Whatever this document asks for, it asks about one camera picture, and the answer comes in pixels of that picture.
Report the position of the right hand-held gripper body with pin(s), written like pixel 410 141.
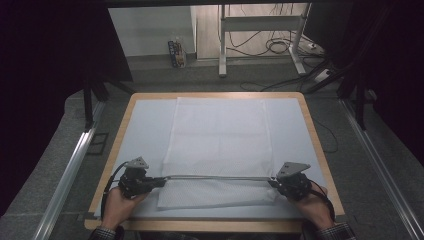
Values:
pixel 295 185

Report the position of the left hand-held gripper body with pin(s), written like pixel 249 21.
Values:
pixel 135 181

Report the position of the white cloth with grey stripe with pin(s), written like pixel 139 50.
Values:
pixel 220 143

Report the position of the person's left hand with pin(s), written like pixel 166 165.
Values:
pixel 118 206

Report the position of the person's right hand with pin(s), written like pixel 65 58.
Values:
pixel 315 208

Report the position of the wooden-framed white work board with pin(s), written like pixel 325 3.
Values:
pixel 150 133

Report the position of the black metal stand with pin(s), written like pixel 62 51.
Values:
pixel 359 106
pixel 88 106

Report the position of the white power strip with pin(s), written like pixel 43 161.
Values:
pixel 322 75

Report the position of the dark curtain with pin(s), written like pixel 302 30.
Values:
pixel 40 83
pixel 393 66

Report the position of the black flat floor frame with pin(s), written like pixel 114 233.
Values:
pixel 98 144

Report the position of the aluminium rail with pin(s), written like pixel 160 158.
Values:
pixel 66 173
pixel 380 166

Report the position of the white metal desk frame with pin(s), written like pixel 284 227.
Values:
pixel 261 23

